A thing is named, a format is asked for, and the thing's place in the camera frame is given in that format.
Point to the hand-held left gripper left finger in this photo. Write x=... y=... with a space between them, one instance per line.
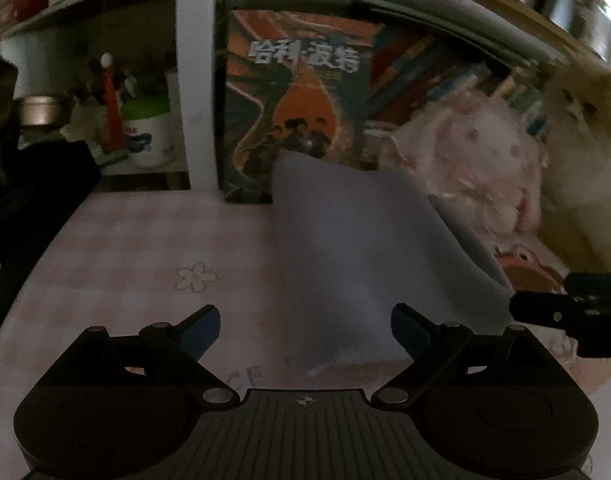
x=203 y=330

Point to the black bag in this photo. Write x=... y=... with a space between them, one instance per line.
x=45 y=185

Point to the metal bowl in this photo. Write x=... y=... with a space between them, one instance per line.
x=43 y=112

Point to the white shelving unit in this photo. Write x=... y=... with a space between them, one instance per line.
x=198 y=110

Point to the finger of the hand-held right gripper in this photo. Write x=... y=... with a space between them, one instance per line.
x=598 y=286
x=535 y=307

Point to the row of colourful books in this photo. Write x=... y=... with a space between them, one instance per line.
x=425 y=70

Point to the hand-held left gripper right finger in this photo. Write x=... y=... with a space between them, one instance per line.
x=408 y=330

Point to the dark illustrated book box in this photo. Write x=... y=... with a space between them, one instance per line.
x=295 y=85

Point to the fluffy cream cat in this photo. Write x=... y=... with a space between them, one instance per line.
x=585 y=185

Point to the lavender and beige sweater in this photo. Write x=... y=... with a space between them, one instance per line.
x=360 y=250

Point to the white tub with green lid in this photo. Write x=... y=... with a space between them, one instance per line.
x=148 y=140

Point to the pink and white plush bunny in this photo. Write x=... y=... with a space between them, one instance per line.
x=475 y=160

